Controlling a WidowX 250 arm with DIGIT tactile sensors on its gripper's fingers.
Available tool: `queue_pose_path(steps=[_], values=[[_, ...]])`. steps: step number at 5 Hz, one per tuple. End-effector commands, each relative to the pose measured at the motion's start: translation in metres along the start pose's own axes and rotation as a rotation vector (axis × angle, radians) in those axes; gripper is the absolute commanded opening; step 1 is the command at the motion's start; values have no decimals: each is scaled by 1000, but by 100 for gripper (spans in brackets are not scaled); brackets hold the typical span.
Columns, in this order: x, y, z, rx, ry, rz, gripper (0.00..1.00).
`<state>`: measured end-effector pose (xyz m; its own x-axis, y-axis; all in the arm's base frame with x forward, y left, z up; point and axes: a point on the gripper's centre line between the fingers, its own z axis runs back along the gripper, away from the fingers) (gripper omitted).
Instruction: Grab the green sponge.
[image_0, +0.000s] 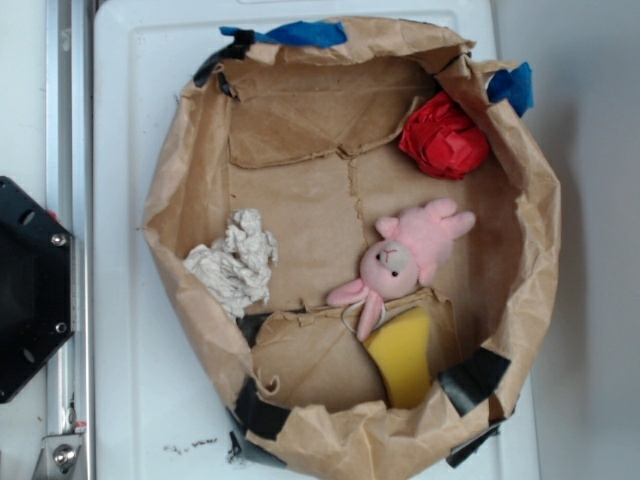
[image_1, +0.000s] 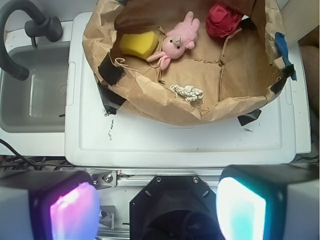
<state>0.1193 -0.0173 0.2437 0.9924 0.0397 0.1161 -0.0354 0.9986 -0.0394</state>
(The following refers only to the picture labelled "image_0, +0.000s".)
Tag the yellow sponge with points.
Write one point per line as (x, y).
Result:
(399, 350)

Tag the brown paper bag bin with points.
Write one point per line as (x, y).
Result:
(309, 137)

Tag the white crumpled paper wad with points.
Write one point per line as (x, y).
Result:
(236, 269)

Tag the pink plush bunny toy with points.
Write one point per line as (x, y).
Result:
(413, 246)

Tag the red crumpled paper ball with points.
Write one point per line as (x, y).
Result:
(442, 139)

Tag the black tape strip lower left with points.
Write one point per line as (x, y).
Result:
(251, 414)

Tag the black tape strip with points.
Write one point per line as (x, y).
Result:
(251, 414)
(474, 380)

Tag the black tape strip lower right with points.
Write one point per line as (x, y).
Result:
(474, 380)

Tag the blue tape piece top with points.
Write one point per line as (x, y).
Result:
(300, 34)

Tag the blue tape piece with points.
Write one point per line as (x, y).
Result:
(515, 86)
(300, 34)

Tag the white plastic tray lid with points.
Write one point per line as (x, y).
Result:
(157, 415)

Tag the blue tape piece right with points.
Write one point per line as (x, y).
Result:
(515, 86)

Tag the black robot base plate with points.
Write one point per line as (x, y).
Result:
(36, 288)

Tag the aluminium extrusion rail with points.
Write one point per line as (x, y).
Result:
(70, 401)

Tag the metal corner bracket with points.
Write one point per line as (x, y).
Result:
(62, 457)

